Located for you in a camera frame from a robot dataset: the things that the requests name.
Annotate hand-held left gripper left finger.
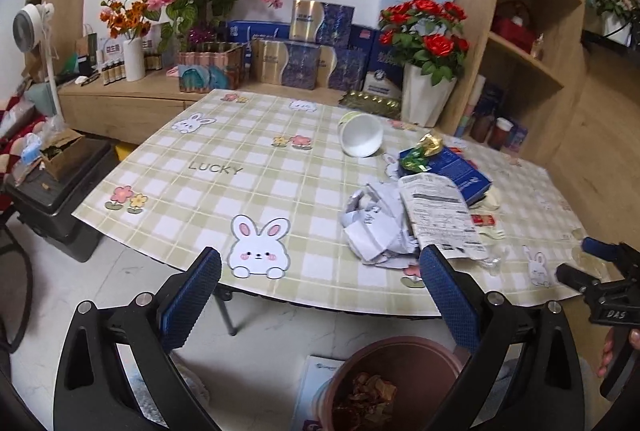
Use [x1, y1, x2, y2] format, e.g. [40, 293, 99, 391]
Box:
[52, 247, 222, 431]

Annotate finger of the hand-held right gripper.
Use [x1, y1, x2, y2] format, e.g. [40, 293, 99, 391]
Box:
[556, 262, 640, 298]
[581, 237, 640, 268]

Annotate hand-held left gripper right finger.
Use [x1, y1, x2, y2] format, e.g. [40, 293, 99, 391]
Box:
[419, 245, 586, 431]

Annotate clear plastic cup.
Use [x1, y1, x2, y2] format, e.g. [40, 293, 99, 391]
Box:
[480, 245, 511, 273]

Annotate printed paper leaflet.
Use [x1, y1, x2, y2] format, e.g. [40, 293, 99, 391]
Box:
[399, 174, 488, 260]

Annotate brown plastic waste bin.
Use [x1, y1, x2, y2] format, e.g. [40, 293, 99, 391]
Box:
[314, 342, 468, 431]

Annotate white paper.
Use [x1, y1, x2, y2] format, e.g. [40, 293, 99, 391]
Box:
[341, 183, 421, 269]

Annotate blue cardboard box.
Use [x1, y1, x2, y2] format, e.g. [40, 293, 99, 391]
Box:
[425, 146, 493, 206]

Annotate gold green foil wrapper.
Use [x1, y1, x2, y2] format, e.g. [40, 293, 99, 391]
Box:
[398, 133, 443, 174]

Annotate person's right hand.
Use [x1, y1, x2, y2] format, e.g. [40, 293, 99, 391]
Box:
[601, 327, 640, 379]

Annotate clear plastic wrapper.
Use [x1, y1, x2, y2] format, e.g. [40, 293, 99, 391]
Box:
[571, 243, 601, 272]

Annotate black table leg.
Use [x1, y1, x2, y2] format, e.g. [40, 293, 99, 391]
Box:
[215, 288, 242, 337]

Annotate brown food scraps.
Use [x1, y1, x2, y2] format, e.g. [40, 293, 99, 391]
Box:
[332, 371, 400, 431]

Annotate green checked rabbit tablecloth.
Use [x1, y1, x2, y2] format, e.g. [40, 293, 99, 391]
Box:
[72, 88, 596, 317]

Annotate dark red cup white rim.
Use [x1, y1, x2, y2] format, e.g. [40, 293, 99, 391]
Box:
[490, 118, 516, 150]

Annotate black storage crate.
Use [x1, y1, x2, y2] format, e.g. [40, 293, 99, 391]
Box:
[5, 138, 118, 263]

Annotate white blue booklet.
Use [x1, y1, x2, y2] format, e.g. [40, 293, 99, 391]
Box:
[290, 355, 351, 431]

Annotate dark brown plastic cup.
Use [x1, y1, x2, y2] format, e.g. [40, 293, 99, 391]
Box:
[472, 111, 497, 144]

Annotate black round hoop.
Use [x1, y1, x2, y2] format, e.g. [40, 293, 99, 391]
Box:
[0, 211, 35, 352]

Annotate dark blue printed box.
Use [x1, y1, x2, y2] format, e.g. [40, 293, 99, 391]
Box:
[480, 83, 504, 116]

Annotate stack of pastel cups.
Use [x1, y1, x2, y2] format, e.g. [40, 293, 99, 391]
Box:
[457, 76, 487, 136]

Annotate white faceted flower pot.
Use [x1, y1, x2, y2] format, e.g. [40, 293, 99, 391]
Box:
[401, 63, 458, 128]

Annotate wooden low cabinet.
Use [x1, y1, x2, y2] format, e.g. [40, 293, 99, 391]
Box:
[57, 71, 351, 146]

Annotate gold blister tray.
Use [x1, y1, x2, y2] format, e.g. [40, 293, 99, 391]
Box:
[338, 91, 402, 119]

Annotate teal plastic item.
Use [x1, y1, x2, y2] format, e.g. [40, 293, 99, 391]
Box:
[179, 65, 226, 94]

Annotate clear plastic bags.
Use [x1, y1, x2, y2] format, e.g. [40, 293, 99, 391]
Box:
[0, 101, 66, 184]

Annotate white blue carton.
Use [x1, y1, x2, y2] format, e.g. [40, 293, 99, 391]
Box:
[362, 70, 403, 104]

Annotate row of small brown bottles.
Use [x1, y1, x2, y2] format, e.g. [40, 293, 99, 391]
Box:
[102, 58, 163, 86]

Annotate wooden slat planter box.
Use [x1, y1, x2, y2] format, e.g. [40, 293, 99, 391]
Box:
[177, 42, 246, 94]

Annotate pink rose potted plant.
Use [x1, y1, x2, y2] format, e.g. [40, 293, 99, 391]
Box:
[587, 0, 639, 46]

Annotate gold blue gift box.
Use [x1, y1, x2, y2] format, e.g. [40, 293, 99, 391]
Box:
[291, 0, 356, 49]
[320, 47, 368, 92]
[250, 38, 321, 90]

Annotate red patterned blanket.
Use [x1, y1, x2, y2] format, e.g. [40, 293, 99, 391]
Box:
[0, 96, 46, 162]

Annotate white box red print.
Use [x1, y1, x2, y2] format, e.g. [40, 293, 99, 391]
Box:
[100, 36, 126, 62]

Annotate small paper gift bag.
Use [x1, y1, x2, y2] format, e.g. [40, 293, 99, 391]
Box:
[75, 25, 99, 72]

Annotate red rose artificial plant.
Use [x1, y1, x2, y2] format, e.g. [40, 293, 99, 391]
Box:
[377, 0, 471, 86]

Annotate flat blue box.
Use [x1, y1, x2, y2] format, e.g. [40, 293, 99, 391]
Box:
[227, 20, 293, 44]

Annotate orange artificial flowers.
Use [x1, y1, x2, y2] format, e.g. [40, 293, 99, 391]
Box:
[100, 3, 152, 42]

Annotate white desk fan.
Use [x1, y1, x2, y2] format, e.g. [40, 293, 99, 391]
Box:
[12, 2, 66, 122]

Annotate black wall shelf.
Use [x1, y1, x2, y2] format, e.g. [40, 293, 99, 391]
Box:
[580, 28, 640, 58]

